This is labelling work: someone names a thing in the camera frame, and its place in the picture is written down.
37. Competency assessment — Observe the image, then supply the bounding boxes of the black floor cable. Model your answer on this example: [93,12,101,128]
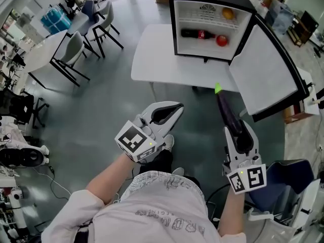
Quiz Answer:
[32,165,73,199]

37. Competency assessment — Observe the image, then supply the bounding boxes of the person's left forearm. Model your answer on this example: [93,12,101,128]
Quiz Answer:
[85,152,138,205]

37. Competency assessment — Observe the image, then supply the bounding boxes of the blue upholstered chair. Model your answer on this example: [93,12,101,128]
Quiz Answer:
[80,0,102,22]

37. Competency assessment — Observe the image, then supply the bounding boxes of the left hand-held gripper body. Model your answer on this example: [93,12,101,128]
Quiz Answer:
[114,109,166,163]

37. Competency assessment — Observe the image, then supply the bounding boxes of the black mini fridge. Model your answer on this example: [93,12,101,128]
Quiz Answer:
[168,0,311,123]

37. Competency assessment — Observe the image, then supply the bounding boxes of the orange fruit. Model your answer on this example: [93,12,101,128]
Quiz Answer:
[222,7,235,20]

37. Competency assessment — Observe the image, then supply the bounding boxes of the person's black trousers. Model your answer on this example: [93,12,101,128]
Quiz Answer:
[138,147,201,187]

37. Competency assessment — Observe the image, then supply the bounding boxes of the blue suitcase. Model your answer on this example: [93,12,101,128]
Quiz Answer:
[40,5,73,35]

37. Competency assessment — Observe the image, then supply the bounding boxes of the person's left hand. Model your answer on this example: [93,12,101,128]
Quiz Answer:
[133,114,156,140]

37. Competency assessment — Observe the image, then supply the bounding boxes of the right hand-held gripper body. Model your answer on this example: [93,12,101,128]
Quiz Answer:
[222,149,268,195]

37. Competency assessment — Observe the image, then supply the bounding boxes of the dark blue padded chair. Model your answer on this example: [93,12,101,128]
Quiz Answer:
[247,159,316,213]

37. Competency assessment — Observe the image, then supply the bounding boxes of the person's right forearm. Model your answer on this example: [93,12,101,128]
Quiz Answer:
[217,190,246,237]

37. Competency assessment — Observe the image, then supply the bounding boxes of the white table with rounded corners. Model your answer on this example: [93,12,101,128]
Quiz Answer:
[130,23,244,93]

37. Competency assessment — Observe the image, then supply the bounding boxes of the black shelf rack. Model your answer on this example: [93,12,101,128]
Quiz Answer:
[287,10,320,48]

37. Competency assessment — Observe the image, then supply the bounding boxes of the blue plastic wrapped bundle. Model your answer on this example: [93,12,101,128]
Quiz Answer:
[264,0,295,35]

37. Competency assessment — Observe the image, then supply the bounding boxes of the white table with black legs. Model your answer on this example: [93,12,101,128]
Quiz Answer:
[23,29,91,90]

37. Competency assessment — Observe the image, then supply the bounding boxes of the person's white printed shirt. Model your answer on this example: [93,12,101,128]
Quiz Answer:
[41,170,248,243]

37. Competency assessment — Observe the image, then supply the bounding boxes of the red apple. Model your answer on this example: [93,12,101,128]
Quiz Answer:
[216,35,229,48]

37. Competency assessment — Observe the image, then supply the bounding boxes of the white and black robot head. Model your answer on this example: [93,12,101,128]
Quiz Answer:
[0,145,50,169]

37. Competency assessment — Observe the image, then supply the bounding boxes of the grey chair with black legs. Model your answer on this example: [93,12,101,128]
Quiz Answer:
[50,30,91,87]
[90,0,125,58]

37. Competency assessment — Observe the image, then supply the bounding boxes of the dark cola bottle red label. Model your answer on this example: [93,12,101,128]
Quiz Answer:
[180,28,217,40]

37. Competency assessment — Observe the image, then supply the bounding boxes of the purple eggplant with green stem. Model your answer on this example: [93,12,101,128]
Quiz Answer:
[214,82,254,153]

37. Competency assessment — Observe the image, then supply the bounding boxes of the white cabinet with black hinges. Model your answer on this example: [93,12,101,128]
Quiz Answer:
[288,178,322,235]

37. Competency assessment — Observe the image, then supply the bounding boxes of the low wooden crate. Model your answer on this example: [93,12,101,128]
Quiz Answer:
[283,104,313,125]

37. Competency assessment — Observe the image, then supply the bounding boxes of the white side table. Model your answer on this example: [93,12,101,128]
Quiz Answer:
[295,66,322,116]

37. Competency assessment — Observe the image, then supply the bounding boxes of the black office chair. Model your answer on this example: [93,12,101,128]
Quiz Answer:
[0,87,50,130]

